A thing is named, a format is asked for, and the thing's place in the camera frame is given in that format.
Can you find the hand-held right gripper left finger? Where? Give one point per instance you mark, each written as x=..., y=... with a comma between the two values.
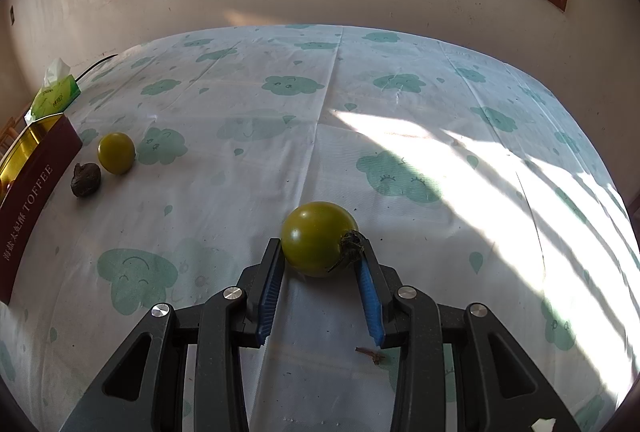
x=267, y=307

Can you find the maroon rectangular tin box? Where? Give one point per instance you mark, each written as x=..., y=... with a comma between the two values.
x=35, y=192

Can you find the green tomato without stem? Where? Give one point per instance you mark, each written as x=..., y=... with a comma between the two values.
x=116, y=153

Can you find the cloud print tablecloth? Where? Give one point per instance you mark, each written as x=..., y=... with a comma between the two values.
x=250, y=137

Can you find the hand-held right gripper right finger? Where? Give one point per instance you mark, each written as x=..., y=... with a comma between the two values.
x=371, y=307

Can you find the green tomato with stem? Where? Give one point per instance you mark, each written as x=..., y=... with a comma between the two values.
x=315, y=237

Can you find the wooden chair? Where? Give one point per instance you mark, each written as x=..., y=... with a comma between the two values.
x=7, y=132

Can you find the small dried date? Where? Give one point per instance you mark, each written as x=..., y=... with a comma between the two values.
x=86, y=179

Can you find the green tissue pack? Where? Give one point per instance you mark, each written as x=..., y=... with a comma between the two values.
x=55, y=97

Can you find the small dry stem piece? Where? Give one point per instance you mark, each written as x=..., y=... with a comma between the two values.
x=370, y=354

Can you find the dark wall outlet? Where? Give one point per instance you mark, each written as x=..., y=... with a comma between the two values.
x=12, y=14

